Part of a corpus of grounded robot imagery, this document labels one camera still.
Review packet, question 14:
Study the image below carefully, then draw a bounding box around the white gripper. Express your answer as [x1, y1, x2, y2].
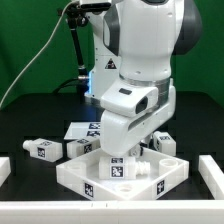
[100, 83, 176, 156]

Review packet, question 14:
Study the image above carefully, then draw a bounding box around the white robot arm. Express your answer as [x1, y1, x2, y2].
[81, 0, 202, 156]

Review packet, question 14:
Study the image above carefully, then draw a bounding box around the white tag sheet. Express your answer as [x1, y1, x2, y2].
[64, 122, 100, 140]

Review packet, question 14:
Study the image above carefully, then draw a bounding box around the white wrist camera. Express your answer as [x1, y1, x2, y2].
[100, 79, 158, 117]

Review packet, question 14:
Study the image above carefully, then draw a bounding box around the black cable at base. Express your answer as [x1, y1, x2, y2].
[52, 79, 89, 94]

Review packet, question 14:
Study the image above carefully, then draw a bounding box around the white right wall block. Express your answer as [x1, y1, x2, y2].
[198, 155, 224, 200]

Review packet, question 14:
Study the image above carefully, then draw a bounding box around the white wall block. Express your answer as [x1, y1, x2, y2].
[0, 157, 11, 187]
[198, 155, 224, 200]

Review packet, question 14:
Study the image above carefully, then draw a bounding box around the white left wall block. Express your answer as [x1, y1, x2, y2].
[0, 157, 11, 187]

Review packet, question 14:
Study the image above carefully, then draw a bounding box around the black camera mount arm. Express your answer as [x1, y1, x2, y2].
[57, 0, 113, 81]

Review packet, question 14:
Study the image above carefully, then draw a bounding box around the white front wall rail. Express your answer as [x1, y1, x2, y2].
[0, 200, 224, 224]

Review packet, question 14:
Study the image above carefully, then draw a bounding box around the white cable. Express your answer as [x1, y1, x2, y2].
[0, 0, 78, 109]

